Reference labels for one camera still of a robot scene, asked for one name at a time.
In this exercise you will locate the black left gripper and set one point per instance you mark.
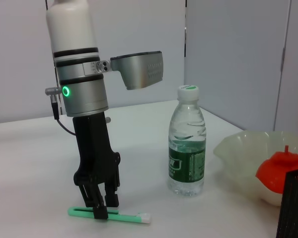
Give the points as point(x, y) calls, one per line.
point(94, 148)

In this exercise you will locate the clear water bottle green label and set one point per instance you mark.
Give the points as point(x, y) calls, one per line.
point(186, 148)

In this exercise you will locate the red-orange toy orange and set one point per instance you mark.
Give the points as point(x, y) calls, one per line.
point(275, 171)

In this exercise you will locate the translucent green fruit bowl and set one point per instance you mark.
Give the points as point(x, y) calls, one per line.
point(238, 153)

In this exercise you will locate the mint green utility knife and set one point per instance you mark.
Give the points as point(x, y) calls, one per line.
point(124, 215)

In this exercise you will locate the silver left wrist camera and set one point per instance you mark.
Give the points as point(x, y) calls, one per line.
point(141, 69)

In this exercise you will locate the black mesh pen holder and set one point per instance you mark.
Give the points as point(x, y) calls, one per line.
point(295, 205)

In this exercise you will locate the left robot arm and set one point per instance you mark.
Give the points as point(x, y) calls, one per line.
point(74, 37)

